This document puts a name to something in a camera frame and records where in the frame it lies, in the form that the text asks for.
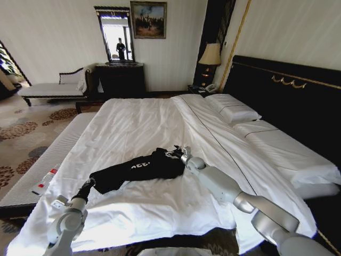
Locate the black printed garment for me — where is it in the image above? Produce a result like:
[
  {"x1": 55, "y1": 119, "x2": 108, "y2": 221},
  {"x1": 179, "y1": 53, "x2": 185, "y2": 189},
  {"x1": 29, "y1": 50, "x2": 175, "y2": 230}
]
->
[{"x1": 89, "y1": 146, "x2": 186, "y2": 195}]

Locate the white ribbed bed bench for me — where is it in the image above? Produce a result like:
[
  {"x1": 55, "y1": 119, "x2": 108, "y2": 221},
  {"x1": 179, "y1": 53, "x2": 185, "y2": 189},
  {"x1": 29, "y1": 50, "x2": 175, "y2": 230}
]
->
[{"x1": 0, "y1": 113, "x2": 98, "y2": 212}]

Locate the clear bottle with red label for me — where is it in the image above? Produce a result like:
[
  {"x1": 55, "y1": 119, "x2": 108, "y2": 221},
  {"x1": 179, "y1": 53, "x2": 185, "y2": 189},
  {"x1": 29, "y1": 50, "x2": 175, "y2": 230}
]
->
[{"x1": 37, "y1": 167, "x2": 59, "y2": 190}]

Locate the white duvet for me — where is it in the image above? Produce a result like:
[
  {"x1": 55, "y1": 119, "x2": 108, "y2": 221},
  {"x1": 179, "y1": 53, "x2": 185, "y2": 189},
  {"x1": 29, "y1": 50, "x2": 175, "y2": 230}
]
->
[{"x1": 7, "y1": 93, "x2": 318, "y2": 254}]

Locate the dark nightstand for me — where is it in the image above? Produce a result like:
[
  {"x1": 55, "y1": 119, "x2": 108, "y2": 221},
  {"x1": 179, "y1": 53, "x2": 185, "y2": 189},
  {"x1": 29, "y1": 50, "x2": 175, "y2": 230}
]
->
[{"x1": 187, "y1": 83, "x2": 224, "y2": 98}]

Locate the white square pillow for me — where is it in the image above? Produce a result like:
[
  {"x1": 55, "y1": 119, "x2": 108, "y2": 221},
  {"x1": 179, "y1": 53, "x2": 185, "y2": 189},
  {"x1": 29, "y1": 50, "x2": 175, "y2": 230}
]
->
[{"x1": 204, "y1": 93, "x2": 263, "y2": 125}]

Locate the white telephone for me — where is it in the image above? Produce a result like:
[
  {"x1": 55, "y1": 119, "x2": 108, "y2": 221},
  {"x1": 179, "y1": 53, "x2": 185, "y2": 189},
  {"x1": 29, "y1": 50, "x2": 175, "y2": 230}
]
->
[{"x1": 203, "y1": 83, "x2": 221, "y2": 93}]

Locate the dark wooden dresser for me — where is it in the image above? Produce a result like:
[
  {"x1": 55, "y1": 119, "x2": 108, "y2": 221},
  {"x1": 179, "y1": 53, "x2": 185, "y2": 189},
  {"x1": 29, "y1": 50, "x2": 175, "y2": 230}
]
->
[{"x1": 94, "y1": 62, "x2": 147, "y2": 101}]

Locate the white robot front shell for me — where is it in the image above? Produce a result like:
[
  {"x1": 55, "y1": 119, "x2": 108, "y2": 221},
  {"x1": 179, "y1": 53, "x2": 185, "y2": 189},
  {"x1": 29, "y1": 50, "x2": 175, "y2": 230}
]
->
[{"x1": 136, "y1": 247, "x2": 207, "y2": 256}]

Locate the white chaise longue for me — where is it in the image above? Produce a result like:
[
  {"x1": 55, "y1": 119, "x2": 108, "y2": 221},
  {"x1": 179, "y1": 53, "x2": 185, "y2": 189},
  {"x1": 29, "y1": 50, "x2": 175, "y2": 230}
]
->
[{"x1": 18, "y1": 66, "x2": 94, "y2": 108}]

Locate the table lamp with cream shade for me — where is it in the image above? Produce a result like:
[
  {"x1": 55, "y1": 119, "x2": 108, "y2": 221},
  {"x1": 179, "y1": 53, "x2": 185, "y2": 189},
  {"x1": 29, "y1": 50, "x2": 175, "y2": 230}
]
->
[{"x1": 197, "y1": 42, "x2": 222, "y2": 81}]

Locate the white long pillow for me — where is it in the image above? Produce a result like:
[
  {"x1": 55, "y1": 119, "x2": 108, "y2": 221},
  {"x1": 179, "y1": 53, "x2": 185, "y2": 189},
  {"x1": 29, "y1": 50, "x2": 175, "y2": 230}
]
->
[{"x1": 233, "y1": 119, "x2": 339, "y2": 189}]

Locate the dark headboard with gold trim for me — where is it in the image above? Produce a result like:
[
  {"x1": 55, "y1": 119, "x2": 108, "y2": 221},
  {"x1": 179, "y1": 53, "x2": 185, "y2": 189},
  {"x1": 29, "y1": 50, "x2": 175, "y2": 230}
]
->
[{"x1": 222, "y1": 54, "x2": 341, "y2": 172}]

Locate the person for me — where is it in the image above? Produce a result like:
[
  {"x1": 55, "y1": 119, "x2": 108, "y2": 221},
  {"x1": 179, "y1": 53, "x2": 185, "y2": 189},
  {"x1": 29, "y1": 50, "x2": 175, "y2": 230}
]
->
[{"x1": 115, "y1": 37, "x2": 127, "y2": 61}]

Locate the dark framed mirror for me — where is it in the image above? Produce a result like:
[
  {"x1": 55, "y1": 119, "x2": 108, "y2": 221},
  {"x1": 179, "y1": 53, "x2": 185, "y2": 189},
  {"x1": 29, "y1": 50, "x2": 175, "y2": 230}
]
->
[{"x1": 93, "y1": 5, "x2": 137, "y2": 65}]

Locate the gold framed painting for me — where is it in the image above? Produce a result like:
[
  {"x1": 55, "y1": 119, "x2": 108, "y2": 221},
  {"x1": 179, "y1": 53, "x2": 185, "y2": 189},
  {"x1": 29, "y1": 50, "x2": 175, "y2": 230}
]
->
[{"x1": 129, "y1": 1, "x2": 168, "y2": 40}]

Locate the dark striped wall panel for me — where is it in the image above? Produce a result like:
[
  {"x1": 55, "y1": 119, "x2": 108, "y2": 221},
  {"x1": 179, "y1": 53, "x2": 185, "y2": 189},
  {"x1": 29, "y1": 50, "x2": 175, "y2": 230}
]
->
[{"x1": 192, "y1": 0, "x2": 237, "y2": 89}]

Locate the dark lattice window frame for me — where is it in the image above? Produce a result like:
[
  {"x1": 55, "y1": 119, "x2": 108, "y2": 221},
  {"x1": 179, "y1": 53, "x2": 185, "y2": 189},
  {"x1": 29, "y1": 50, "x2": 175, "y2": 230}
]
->
[{"x1": 0, "y1": 39, "x2": 33, "y2": 91}]

